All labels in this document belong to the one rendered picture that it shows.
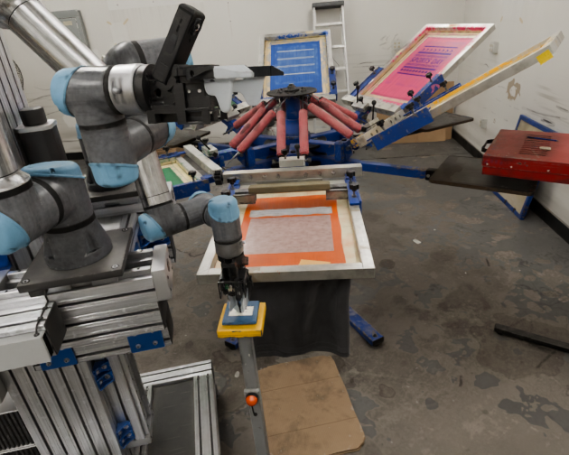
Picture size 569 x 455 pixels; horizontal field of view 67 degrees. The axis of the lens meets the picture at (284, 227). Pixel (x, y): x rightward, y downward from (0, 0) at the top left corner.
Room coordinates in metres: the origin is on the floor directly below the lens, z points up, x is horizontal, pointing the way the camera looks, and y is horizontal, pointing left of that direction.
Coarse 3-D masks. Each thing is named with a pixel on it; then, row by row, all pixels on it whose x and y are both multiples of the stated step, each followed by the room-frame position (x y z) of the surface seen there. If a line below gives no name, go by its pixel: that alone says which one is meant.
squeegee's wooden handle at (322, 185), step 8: (256, 184) 1.82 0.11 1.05; (264, 184) 1.80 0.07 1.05; (272, 184) 1.79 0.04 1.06; (280, 184) 1.78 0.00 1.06; (288, 184) 1.76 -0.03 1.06; (296, 184) 1.75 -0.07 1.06; (304, 184) 1.74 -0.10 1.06; (312, 184) 1.73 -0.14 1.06; (320, 184) 1.73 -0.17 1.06; (328, 184) 1.73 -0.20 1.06; (248, 192) 1.75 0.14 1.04; (256, 192) 1.75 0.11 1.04; (264, 192) 1.75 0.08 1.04; (272, 192) 1.74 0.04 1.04
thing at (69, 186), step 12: (24, 168) 0.89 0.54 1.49; (36, 168) 0.89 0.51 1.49; (48, 168) 0.88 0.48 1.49; (60, 168) 0.89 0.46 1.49; (72, 168) 0.91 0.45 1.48; (36, 180) 0.86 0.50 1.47; (48, 180) 0.87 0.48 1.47; (60, 180) 0.88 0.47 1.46; (72, 180) 0.90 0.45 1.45; (60, 192) 0.86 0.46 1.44; (72, 192) 0.89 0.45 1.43; (84, 192) 0.92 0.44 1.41; (60, 204) 0.84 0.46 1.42; (72, 204) 0.88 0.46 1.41; (84, 204) 0.91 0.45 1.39; (60, 216) 0.84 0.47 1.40; (72, 216) 0.88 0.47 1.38; (84, 216) 0.90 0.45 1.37
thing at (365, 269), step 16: (352, 208) 1.61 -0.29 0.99; (352, 224) 1.52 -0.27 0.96; (208, 256) 1.32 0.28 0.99; (368, 256) 1.22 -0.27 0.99; (208, 272) 1.22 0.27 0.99; (256, 272) 1.19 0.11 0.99; (272, 272) 1.18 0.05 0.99; (288, 272) 1.18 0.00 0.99; (304, 272) 1.17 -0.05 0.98; (320, 272) 1.17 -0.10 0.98; (336, 272) 1.16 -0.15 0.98; (352, 272) 1.16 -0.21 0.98; (368, 272) 1.15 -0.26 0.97
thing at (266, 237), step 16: (256, 208) 1.78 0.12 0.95; (272, 208) 1.76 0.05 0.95; (288, 208) 1.75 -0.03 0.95; (256, 224) 1.61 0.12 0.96; (272, 224) 1.60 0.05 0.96; (288, 224) 1.58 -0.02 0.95; (256, 240) 1.47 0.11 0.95; (272, 240) 1.46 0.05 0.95; (256, 256) 1.35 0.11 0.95; (272, 256) 1.34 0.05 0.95
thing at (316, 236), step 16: (336, 208) 1.70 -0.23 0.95; (304, 224) 1.57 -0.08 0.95; (320, 224) 1.56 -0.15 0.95; (336, 224) 1.55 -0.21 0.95; (288, 240) 1.45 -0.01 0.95; (304, 240) 1.44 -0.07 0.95; (320, 240) 1.42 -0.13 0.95; (336, 240) 1.41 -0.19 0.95; (288, 256) 1.33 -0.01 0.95; (304, 256) 1.32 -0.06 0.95; (320, 256) 1.31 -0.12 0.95; (336, 256) 1.30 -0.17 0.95
